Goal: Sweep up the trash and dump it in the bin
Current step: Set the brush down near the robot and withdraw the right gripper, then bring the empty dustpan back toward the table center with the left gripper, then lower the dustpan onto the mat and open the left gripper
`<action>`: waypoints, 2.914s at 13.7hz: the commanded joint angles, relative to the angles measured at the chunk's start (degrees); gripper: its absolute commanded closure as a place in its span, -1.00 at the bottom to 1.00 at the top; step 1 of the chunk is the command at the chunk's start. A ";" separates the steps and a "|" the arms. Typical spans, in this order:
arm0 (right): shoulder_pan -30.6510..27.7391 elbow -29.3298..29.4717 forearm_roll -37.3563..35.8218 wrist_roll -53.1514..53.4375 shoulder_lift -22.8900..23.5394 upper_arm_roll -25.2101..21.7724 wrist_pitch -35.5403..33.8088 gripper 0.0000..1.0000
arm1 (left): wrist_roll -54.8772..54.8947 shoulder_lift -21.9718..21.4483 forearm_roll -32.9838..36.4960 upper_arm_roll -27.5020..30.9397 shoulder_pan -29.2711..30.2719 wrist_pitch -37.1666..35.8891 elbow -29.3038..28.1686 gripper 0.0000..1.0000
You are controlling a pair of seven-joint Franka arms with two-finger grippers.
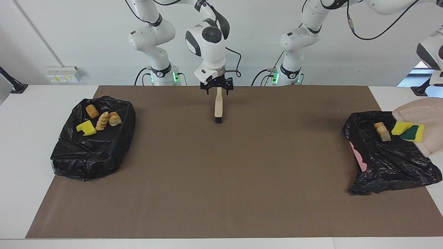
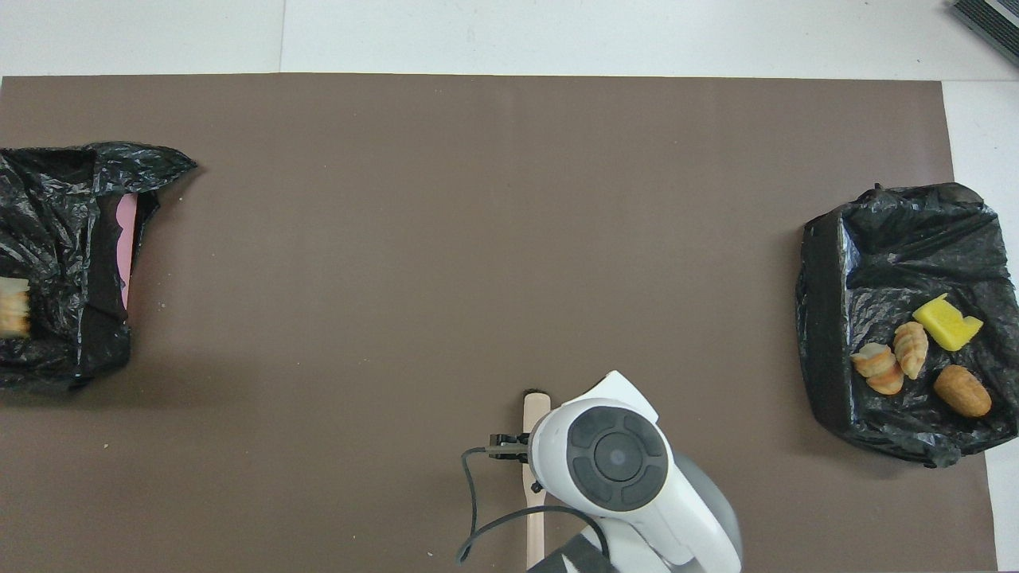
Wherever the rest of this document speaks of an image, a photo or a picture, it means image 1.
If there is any yellow notched sponge piece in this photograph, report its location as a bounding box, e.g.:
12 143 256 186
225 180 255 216
76 120 97 136

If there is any black base cable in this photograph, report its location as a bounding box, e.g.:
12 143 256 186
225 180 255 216
134 67 153 86
252 52 285 86

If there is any small yellow sponge wedge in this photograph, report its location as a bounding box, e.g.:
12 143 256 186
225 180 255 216
391 121 413 136

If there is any black left base cable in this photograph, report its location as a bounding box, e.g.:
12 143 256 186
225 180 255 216
252 52 285 86

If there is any white wall power outlet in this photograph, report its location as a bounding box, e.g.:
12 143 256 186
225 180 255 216
45 66 83 83

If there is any brown table mat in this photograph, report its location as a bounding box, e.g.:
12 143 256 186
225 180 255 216
25 85 441 239

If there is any black bag lined pink bin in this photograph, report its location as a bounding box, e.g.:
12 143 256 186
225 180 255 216
342 111 443 196

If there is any beige plastic dustpan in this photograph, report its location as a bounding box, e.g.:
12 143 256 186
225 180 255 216
392 98 443 157

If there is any yellow and green sponge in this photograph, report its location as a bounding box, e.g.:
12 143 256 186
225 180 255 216
400 123 425 143

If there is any black clamp mount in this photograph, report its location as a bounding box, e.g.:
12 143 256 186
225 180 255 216
410 83 431 96
0 66 28 94

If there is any white wall cable duct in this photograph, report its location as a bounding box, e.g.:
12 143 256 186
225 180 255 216
13 0 57 68

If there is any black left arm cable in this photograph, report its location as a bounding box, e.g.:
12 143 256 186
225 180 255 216
347 0 421 40

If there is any brown oval toy bread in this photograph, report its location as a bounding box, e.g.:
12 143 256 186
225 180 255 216
85 104 100 119

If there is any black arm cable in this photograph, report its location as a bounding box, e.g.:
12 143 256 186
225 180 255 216
224 47 242 78
347 0 421 40

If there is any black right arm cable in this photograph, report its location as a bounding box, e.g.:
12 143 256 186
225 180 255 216
224 47 242 78

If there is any pale foam chunk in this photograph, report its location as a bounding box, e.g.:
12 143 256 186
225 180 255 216
96 111 110 131

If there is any beige hand brush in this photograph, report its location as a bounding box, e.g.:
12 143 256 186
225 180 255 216
214 87 224 124

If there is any black right base cable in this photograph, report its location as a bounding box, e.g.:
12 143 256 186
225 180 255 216
134 67 153 86

